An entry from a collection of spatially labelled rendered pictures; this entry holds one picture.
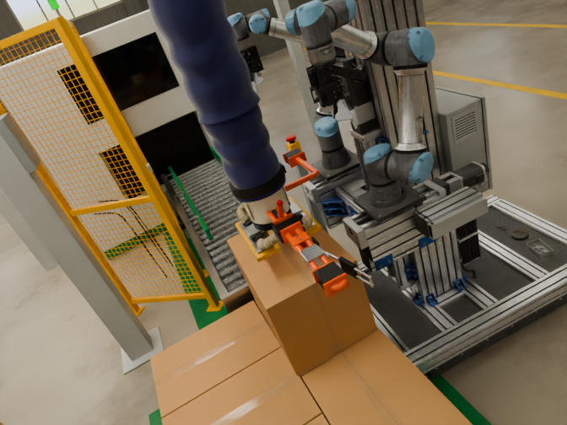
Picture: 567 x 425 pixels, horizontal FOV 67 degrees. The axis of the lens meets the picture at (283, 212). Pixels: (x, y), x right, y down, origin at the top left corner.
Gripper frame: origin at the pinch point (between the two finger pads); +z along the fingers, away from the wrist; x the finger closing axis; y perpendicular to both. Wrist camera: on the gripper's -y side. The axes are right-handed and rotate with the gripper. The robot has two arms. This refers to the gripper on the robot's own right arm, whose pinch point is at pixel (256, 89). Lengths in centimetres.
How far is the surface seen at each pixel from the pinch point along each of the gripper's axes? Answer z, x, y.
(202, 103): -18, -70, -16
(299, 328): 71, -93, -13
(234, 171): 10, -69, -16
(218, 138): -4, -69, -17
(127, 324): 118, 7, -134
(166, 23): -45, -70, -17
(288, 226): 29, -86, -3
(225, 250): 97, 21, -56
